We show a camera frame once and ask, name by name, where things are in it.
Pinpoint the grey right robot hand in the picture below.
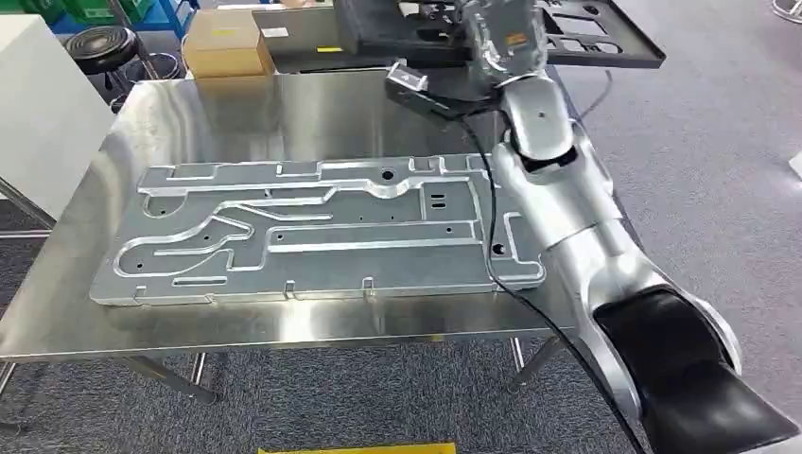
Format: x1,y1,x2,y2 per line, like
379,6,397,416
461,0,550,87

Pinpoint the black plastic plate bracket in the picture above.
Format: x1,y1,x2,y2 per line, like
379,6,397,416
335,0,668,71

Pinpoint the dark grey box with labels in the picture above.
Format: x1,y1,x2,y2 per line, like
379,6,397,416
252,5,359,75

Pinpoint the steel table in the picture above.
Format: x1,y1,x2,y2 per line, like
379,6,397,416
0,64,643,435

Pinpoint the grey machined metal fixture plate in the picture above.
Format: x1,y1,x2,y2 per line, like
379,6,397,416
88,153,549,309

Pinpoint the brown cardboard box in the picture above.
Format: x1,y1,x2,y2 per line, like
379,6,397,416
181,9,277,81

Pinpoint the blue rack with crates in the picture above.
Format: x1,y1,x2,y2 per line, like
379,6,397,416
48,0,203,40

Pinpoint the black round stool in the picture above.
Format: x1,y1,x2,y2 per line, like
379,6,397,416
63,25,184,115

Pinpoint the green plastic crate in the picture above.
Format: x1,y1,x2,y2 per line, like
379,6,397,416
62,0,158,26
18,0,68,26

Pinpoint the yellow floor tape strip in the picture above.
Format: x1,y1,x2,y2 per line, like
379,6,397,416
257,442,458,454

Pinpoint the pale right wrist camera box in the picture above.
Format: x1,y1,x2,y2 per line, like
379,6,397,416
384,60,431,96

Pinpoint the thin black cable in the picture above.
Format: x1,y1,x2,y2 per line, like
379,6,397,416
575,67,616,123

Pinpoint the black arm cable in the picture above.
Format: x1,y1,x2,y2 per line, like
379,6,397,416
456,114,648,454

